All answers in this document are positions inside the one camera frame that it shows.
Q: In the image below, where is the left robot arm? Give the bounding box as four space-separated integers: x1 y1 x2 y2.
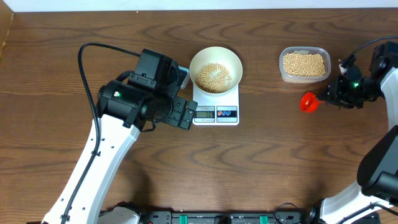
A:
42 44 197 224

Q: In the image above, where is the red plastic measuring scoop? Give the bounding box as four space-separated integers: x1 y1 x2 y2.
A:
300 91 323 113

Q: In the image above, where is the white ceramic bowl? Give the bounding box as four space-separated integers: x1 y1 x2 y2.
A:
189 47 243 93

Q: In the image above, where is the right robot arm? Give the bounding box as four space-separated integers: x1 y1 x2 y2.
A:
300 36 397 223

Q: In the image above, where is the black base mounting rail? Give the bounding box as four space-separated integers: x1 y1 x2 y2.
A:
99 210 381 224

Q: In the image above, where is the clear plastic container of beans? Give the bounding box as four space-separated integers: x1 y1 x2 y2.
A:
279 47 331 84

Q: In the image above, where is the white digital kitchen scale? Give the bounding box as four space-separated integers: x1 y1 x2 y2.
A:
193 85 239 126

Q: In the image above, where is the pile of beans in bowl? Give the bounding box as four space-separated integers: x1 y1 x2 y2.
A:
195 63 232 93

